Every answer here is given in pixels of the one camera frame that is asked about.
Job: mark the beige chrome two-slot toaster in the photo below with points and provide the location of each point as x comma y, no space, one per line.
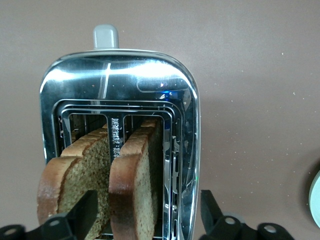
120,80

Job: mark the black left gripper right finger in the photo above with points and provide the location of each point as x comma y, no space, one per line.
212,215

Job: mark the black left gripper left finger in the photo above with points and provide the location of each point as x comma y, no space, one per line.
82,215

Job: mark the brown bread slice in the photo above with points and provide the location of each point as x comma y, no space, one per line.
130,190
75,175

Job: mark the pale green plate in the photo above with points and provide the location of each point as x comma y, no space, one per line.
316,200

